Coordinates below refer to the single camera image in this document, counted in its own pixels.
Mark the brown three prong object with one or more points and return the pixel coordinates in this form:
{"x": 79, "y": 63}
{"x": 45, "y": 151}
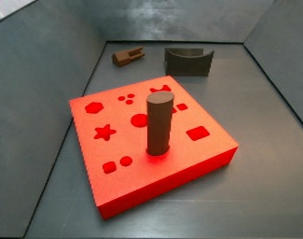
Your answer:
{"x": 123, "y": 57}

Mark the black curved fixture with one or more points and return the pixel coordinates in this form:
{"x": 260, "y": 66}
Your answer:
{"x": 187, "y": 62}

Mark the dark brown cylinder peg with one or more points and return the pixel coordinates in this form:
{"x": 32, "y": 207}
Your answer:
{"x": 159, "y": 115}

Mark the red block with shaped holes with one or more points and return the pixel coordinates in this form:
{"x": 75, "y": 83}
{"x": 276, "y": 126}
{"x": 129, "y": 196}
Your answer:
{"x": 125, "y": 176}

